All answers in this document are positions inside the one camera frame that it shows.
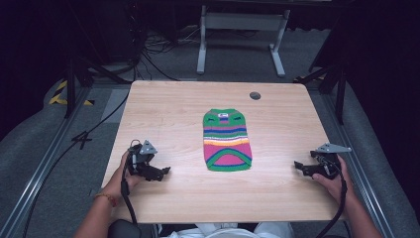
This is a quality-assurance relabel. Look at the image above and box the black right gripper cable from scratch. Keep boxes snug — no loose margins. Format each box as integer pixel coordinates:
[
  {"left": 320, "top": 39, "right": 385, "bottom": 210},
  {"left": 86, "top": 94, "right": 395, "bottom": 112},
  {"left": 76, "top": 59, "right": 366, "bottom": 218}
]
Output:
[{"left": 315, "top": 158, "right": 349, "bottom": 238}]

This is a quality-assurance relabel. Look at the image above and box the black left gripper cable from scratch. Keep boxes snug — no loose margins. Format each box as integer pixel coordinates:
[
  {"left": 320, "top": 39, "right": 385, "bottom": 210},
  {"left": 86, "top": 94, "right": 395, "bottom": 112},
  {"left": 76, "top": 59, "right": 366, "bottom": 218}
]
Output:
[{"left": 120, "top": 140, "right": 141, "bottom": 226}]

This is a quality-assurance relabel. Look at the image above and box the long black floor cable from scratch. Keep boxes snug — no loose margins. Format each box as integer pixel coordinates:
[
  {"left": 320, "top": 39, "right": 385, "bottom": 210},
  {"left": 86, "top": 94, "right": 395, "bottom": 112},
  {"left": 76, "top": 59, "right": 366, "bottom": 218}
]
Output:
[{"left": 21, "top": 88, "right": 131, "bottom": 238}]

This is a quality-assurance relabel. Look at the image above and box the orange wrist bracelet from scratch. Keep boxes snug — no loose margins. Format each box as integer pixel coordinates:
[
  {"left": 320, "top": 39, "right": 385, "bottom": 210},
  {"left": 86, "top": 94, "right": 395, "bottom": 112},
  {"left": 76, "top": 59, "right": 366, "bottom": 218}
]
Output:
[{"left": 93, "top": 192, "right": 119, "bottom": 208}]

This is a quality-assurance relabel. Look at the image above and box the black chair armrest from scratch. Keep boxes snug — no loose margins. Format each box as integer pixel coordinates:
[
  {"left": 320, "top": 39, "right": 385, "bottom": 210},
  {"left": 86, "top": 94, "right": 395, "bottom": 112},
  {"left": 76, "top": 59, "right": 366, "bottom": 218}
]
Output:
[{"left": 106, "top": 218, "right": 144, "bottom": 238}]

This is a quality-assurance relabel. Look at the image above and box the person's right hand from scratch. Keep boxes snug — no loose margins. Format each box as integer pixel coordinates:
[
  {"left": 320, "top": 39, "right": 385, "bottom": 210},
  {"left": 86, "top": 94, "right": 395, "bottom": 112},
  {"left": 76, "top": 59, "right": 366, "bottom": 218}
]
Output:
[{"left": 311, "top": 155, "right": 357, "bottom": 204}]

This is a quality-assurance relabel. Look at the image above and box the person's left hand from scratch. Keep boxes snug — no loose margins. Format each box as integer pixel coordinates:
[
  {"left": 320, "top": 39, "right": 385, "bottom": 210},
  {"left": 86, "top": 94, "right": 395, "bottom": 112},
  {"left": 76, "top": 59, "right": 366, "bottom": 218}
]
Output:
[{"left": 104, "top": 150, "right": 147, "bottom": 201}]

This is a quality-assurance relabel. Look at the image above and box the bundle of black cables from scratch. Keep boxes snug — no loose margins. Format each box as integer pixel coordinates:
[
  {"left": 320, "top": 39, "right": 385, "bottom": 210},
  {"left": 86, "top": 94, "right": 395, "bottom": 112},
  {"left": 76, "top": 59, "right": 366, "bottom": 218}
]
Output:
[{"left": 132, "top": 26, "right": 202, "bottom": 82}]

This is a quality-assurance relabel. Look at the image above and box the black metal stand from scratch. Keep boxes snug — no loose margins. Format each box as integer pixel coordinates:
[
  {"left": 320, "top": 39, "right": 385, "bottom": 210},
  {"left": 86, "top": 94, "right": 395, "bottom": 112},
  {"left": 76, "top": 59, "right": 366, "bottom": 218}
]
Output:
[
  {"left": 62, "top": 54, "right": 134, "bottom": 120},
  {"left": 292, "top": 62, "right": 349, "bottom": 126}
]

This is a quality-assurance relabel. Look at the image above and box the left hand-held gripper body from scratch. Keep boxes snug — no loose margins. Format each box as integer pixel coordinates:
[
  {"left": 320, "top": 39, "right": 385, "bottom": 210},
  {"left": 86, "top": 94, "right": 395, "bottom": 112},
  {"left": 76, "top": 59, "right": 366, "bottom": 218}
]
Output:
[{"left": 126, "top": 139, "right": 158, "bottom": 181}]

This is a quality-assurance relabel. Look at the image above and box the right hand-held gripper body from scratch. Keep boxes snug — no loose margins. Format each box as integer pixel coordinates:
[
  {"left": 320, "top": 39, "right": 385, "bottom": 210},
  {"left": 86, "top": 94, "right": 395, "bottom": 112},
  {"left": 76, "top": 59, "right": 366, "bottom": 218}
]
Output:
[{"left": 309, "top": 142, "right": 353, "bottom": 180}]

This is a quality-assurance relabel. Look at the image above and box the aluminium floor rail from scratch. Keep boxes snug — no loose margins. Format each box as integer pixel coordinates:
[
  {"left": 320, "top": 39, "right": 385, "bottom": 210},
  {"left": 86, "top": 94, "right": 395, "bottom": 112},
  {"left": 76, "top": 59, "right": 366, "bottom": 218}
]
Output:
[
  {"left": 0, "top": 86, "right": 93, "bottom": 238},
  {"left": 321, "top": 93, "right": 397, "bottom": 238}
]

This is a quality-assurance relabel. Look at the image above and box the striped knitted pet sweater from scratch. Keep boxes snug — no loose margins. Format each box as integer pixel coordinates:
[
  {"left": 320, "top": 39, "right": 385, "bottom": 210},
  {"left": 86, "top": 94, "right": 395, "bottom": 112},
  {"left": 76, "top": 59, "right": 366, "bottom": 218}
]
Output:
[{"left": 202, "top": 107, "right": 254, "bottom": 173}]

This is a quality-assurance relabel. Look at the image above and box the yellow black floor tape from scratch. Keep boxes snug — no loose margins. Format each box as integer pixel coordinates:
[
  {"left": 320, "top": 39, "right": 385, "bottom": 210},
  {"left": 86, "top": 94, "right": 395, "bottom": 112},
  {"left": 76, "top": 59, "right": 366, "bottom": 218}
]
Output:
[{"left": 48, "top": 79, "right": 96, "bottom": 107}]

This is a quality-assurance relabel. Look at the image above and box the person's white clothing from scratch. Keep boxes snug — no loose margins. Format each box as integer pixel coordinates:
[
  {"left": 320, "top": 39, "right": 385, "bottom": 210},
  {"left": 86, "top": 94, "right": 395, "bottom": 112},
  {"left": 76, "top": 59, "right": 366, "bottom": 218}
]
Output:
[{"left": 159, "top": 221, "right": 295, "bottom": 238}]

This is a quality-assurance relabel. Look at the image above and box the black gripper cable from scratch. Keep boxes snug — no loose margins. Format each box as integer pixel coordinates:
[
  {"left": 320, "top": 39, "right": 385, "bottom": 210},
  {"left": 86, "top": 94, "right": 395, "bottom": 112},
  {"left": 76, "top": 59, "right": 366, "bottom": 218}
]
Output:
[
  {"left": 120, "top": 140, "right": 141, "bottom": 226},
  {"left": 315, "top": 158, "right": 349, "bottom": 238}
]

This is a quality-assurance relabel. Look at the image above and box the white metal desk frame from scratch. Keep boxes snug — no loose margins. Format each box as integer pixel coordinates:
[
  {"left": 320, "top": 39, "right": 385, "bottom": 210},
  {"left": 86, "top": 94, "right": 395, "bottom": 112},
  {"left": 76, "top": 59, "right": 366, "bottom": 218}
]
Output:
[{"left": 196, "top": 4, "right": 292, "bottom": 79}]

